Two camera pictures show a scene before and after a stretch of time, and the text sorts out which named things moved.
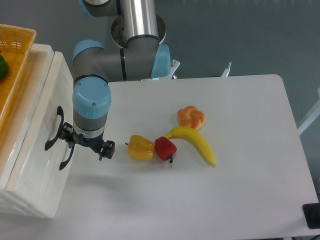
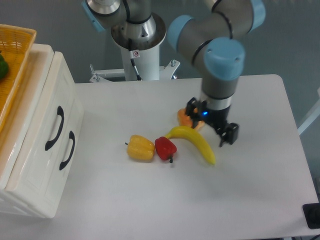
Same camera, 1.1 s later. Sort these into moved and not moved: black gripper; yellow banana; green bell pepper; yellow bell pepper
Moved: black gripper
Not moved: yellow banana; green bell pepper; yellow bell pepper
